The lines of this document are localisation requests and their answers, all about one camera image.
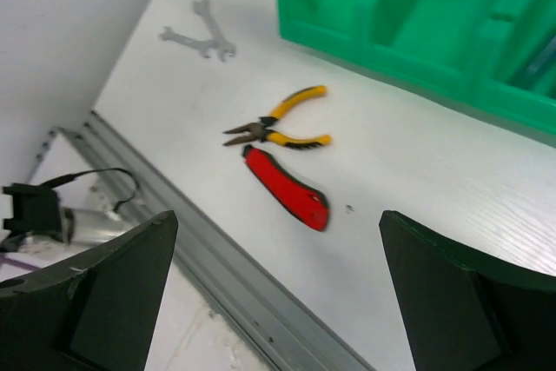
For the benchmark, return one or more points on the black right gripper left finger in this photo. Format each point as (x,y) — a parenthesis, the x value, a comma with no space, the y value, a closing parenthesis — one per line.
(96,310)

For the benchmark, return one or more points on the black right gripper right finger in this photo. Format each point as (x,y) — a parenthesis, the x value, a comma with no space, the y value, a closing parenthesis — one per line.
(464,309)

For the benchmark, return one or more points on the red black utility knife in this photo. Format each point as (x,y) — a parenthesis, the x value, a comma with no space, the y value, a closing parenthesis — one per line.
(306,204)

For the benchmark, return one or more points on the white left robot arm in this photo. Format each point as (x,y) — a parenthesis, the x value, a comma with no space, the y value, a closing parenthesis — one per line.
(36,212)

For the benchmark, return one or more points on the green six-compartment bin tray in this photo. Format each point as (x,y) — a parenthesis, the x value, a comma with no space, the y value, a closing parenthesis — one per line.
(497,56)

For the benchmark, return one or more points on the silver open-end wrench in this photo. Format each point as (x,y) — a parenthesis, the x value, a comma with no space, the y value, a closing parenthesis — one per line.
(201,46)
(224,47)

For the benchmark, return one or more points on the aluminium front rail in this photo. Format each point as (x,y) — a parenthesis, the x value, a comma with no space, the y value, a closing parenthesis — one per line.
(279,328)

